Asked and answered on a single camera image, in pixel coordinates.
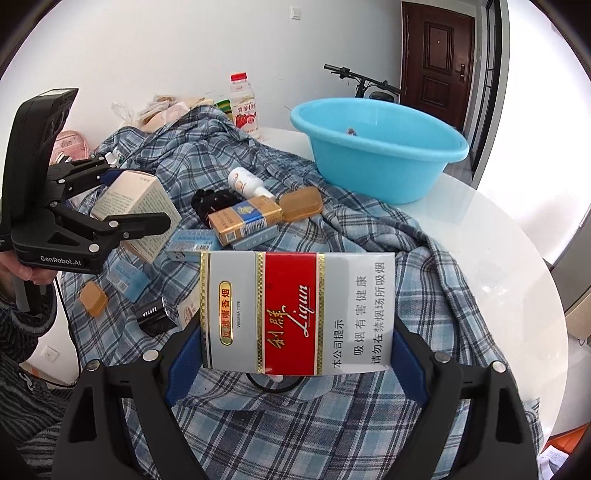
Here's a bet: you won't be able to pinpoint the black small box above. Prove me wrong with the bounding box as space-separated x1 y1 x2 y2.
136 302 179 337

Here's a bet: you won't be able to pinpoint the orange chair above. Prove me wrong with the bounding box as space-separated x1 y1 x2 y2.
545 425 591 462

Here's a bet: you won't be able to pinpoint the blue plastic basin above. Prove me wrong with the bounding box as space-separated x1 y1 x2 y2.
290 98 471 205

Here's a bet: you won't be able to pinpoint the person's left forearm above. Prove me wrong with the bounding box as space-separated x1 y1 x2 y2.
0 286 58 367

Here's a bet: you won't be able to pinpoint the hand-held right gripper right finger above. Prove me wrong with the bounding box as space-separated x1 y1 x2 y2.
390 318 542 480

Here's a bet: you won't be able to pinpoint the gold cigarette pack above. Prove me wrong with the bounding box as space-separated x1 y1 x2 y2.
208 196 282 246

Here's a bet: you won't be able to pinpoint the person's left hand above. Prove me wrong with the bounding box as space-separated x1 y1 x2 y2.
0 251 60 301

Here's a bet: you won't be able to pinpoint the white paper sheets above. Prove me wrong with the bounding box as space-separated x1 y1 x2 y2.
540 445 574 480

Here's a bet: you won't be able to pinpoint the amber soap bar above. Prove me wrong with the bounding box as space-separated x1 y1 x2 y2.
278 186 323 223
78 281 109 317

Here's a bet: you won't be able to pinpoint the white spray bottle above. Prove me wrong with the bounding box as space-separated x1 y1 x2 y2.
228 167 278 200

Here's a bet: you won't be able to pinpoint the black framed glass door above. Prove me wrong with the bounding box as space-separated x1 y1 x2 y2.
471 0 509 185

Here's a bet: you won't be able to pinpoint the brown entrance door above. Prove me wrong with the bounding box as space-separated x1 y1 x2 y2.
401 1 476 132

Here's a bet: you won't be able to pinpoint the pile of beige bags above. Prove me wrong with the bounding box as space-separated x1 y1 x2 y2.
111 95 218 136

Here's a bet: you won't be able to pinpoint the black hair tie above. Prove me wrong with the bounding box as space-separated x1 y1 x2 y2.
245 371 305 396

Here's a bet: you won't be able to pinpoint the red capped drink bottle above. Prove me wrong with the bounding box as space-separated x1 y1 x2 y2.
229 72 259 138

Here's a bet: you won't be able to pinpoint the pink bag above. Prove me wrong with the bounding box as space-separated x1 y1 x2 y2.
52 130 92 164

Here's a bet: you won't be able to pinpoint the black hair clip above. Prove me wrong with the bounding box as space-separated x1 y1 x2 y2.
191 188 243 227

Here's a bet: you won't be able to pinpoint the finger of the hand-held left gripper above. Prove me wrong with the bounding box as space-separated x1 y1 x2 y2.
46 203 172 254
45 156 139 199

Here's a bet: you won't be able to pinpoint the white red cigarette pack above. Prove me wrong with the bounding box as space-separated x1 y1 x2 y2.
199 251 397 376

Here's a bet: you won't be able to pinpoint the white small box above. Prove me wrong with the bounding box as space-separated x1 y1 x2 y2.
178 295 202 329

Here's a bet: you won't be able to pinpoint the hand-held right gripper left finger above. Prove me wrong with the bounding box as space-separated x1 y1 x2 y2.
55 311 204 480

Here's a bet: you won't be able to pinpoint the person's grey striped sweater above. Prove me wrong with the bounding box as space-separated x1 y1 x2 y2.
0 355 81 469

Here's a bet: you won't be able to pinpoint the blue plaid shirt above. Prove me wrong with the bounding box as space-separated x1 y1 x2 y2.
60 105 541 480

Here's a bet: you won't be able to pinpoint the black cable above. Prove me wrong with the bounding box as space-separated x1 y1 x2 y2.
54 277 83 385

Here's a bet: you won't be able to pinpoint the black bicycle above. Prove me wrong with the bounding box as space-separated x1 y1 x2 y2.
323 64 402 105

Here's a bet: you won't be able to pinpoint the beige cardboard box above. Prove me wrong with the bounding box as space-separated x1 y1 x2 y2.
91 170 183 264

